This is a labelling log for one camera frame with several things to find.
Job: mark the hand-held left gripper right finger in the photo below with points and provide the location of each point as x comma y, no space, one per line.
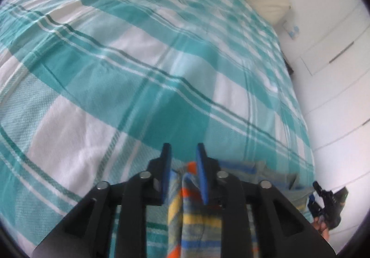
202,180

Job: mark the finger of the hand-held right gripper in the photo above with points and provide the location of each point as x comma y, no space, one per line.
318,187
312,203

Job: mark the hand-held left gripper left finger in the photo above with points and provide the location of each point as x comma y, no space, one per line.
166,177

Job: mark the striped knit sweater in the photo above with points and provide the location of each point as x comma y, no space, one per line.
190,217

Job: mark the person's right hand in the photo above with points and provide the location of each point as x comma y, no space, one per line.
321,224

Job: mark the white wardrobe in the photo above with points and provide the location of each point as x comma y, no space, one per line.
332,73

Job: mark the teal plaid blanket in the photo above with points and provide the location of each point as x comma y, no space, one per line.
130,58

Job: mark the wall socket plate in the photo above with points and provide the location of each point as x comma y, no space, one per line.
292,30

